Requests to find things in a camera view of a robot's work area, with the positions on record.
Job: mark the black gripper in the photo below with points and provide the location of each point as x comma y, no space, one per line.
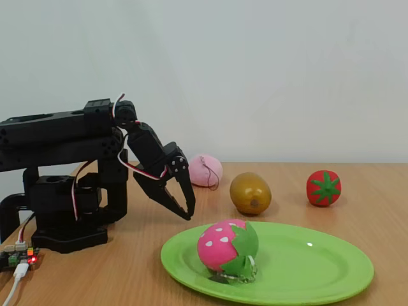
168,159

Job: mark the brown toy kiwi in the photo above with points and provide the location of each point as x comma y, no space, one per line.
250,191

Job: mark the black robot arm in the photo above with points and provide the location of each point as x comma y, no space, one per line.
48,127

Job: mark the green plate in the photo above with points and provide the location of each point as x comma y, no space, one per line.
303,264

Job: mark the pale pink toy peach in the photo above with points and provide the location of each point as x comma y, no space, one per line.
204,170

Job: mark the pink toy strawberry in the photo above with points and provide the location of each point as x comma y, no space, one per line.
216,248

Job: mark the red toy tomato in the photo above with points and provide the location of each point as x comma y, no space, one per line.
323,188

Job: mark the black table clamp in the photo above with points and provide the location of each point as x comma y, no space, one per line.
6,210

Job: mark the motor controller board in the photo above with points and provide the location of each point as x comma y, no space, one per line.
12,256

